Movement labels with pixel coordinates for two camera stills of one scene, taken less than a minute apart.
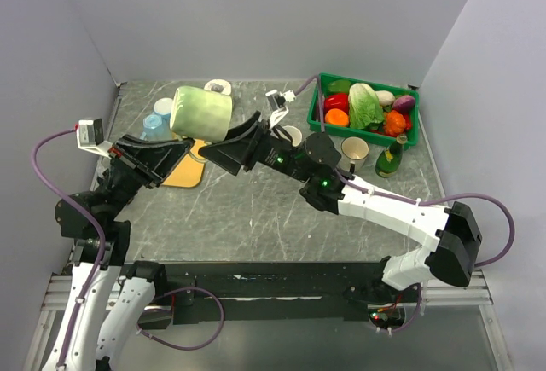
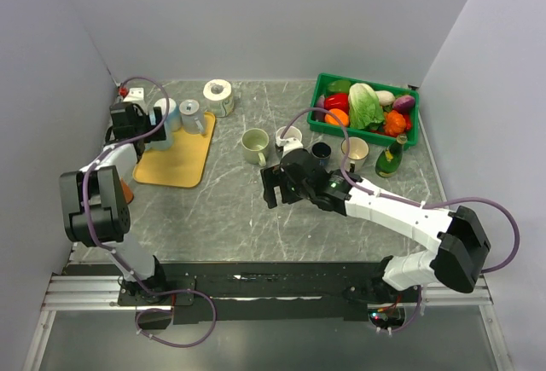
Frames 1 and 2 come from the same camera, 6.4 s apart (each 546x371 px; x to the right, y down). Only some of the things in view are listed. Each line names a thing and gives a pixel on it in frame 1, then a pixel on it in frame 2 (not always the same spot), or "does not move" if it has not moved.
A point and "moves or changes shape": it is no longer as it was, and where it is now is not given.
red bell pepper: x=336 y=101 does not move
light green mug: x=200 y=113 moves or changes shape
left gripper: x=148 y=161 -> x=158 y=117
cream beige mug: x=355 y=151 does not move
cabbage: x=365 y=111 does not move
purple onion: x=403 y=103 does not move
